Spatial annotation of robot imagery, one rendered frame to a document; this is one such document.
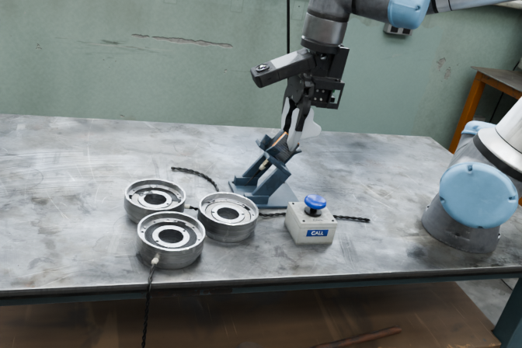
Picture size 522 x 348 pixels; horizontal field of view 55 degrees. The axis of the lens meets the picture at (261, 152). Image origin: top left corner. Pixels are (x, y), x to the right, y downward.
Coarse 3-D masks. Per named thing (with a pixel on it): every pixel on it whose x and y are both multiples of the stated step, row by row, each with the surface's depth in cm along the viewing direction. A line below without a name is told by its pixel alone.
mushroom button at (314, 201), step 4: (308, 196) 89; (312, 196) 89; (316, 196) 89; (320, 196) 89; (304, 200) 88; (308, 200) 87; (312, 200) 87; (316, 200) 87; (320, 200) 88; (324, 200) 88; (308, 204) 87; (312, 204) 87; (316, 204) 87; (320, 204) 87; (324, 204) 87; (312, 208) 89; (316, 208) 87; (320, 208) 87
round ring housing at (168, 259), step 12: (156, 216) 81; (168, 216) 82; (180, 216) 83; (168, 228) 80; (180, 228) 81; (192, 228) 81; (144, 240) 74; (156, 240) 77; (168, 240) 81; (180, 240) 80; (144, 252) 75; (156, 252) 74; (168, 252) 73; (180, 252) 74; (192, 252) 75; (156, 264) 75; (168, 264) 75; (180, 264) 76
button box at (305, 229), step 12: (288, 204) 91; (300, 204) 91; (288, 216) 91; (300, 216) 87; (312, 216) 88; (324, 216) 89; (288, 228) 91; (300, 228) 86; (312, 228) 87; (324, 228) 87; (300, 240) 87; (312, 240) 88; (324, 240) 89
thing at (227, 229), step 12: (204, 204) 88; (240, 204) 91; (252, 204) 89; (204, 216) 83; (216, 216) 86; (228, 216) 90; (240, 216) 87; (252, 216) 88; (204, 228) 84; (216, 228) 83; (228, 228) 82; (240, 228) 83; (252, 228) 85; (228, 240) 84; (240, 240) 85
